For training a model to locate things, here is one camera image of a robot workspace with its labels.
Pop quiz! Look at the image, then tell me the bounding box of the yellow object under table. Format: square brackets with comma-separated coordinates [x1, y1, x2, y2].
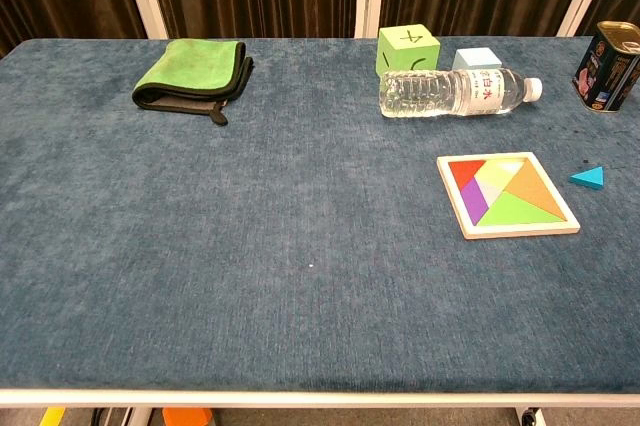
[39, 406, 67, 426]

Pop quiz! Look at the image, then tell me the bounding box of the green tangram triangle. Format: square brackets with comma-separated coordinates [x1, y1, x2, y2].
[478, 190, 567, 227]

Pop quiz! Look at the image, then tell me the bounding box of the blue fabric table cover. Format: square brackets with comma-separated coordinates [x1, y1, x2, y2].
[0, 35, 640, 394]

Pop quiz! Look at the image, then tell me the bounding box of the pale yellow tangram piece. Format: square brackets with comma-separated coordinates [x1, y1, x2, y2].
[473, 159, 528, 194]

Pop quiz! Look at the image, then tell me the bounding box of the dark blue luncheon meat tin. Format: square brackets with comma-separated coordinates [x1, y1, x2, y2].
[571, 20, 640, 114]

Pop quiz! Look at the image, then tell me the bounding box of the light blue foam cube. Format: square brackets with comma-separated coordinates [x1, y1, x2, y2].
[452, 47, 503, 71]

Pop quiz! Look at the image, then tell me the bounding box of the folded green microfibre cloth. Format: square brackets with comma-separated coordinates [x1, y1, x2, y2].
[131, 39, 255, 127]

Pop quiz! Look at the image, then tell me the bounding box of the clear plastic water bottle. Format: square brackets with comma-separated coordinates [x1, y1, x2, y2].
[378, 67, 544, 120]

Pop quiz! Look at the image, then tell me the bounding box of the blue triangle block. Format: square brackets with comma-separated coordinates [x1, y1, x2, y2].
[569, 165, 605, 191]

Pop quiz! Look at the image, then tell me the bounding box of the green foam cube with markings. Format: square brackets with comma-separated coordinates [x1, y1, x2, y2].
[375, 24, 442, 78]

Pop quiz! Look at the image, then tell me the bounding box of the orange tangram triangle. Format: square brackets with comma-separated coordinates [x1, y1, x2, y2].
[503, 157, 569, 222]

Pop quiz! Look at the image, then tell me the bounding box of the purple tangram parallelogram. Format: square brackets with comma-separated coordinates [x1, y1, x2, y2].
[459, 178, 494, 224]

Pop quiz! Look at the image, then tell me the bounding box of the white table edge rail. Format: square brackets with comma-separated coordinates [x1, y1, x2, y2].
[0, 387, 640, 410]

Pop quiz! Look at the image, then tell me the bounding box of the orange object under table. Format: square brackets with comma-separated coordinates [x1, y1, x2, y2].
[161, 407, 215, 426]

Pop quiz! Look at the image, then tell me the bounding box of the wooden tangram tray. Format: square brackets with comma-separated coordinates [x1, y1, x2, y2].
[436, 151, 582, 241]

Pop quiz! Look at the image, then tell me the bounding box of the red tangram triangle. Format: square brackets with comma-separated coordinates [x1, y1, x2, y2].
[447, 160, 488, 189]

